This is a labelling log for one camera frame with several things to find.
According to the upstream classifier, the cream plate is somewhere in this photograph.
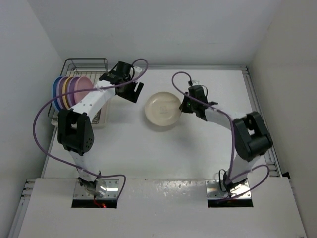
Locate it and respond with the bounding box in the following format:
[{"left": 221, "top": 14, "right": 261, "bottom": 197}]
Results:
[{"left": 144, "top": 92, "right": 182, "bottom": 127}]

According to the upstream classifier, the pink plate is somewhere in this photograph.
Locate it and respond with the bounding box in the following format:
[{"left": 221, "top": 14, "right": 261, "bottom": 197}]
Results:
[{"left": 73, "top": 76, "right": 94, "bottom": 104}]

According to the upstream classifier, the lilac plate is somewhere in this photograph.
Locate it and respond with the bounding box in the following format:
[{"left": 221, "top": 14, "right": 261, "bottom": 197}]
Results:
[
  {"left": 56, "top": 76, "right": 68, "bottom": 109},
  {"left": 66, "top": 76, "right": 79, "bottom": 108}
]

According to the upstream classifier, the orange plate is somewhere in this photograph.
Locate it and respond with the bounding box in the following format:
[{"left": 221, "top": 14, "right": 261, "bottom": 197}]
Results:
[{"left": 62, "top": 76, "right": 74, "bottom": 110}]

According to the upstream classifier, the blue plate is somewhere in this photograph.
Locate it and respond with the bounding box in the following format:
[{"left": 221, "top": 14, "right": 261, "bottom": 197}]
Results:
[{"left": 51, "top": 76, "right": 63, "bottom": 112}]

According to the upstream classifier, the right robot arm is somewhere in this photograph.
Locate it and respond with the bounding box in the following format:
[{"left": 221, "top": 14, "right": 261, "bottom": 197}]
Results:
[{"left": 179, "top": 85, "right": 273, "bottom": 192}]

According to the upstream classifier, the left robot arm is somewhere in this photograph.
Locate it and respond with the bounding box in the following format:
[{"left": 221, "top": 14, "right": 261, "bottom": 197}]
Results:
[{"left": 57, "top": 61, "right": 145, "bottom": 197}]

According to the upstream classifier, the beige drip tray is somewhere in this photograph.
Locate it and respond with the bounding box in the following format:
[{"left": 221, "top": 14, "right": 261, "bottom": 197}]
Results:
[{"left": 50, "top": 69, "right": 110, "bottom": 128}]

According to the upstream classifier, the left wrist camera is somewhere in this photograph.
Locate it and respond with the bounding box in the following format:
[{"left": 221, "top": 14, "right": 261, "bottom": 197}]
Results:
[{"left": 133, "top": 66, "right": 144, "bottom": 76}]

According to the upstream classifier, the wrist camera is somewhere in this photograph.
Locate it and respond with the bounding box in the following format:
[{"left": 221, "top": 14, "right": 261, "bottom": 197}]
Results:
[
  {"left": 133, "top": 66, "right": 144, "bottom": 76},
  {"left": 188, "top": 80, "right": 201, "bottom": 86}
]

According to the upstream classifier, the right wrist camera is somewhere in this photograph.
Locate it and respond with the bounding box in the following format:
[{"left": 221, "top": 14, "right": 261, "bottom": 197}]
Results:
[{"left": 188, "top": 80, "right": 201, "bottom": 86}]

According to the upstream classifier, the wire dish rack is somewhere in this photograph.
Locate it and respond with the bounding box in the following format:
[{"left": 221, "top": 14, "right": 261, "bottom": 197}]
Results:
[{"left": 48, "top": 58, "right": 108, "bottom": 126}]

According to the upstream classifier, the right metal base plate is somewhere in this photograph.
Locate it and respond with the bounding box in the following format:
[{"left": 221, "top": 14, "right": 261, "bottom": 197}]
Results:
[{"left": 205, "top": 179, "right": 252, "bottom": 200}]

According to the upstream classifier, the metal base plate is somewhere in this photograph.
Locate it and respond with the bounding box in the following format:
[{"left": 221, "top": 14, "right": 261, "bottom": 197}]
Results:
[
  {"left": 205, "top": 179, "right": 252, "bottom": 200},
  {"left": 73, "top": 178, "right": 119, "bottom": 200}
]

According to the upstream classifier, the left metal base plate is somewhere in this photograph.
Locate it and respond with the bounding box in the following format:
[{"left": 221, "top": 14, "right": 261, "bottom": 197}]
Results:
[{"left": 73, "top": 178, "right": 119, "bottom": 200}]

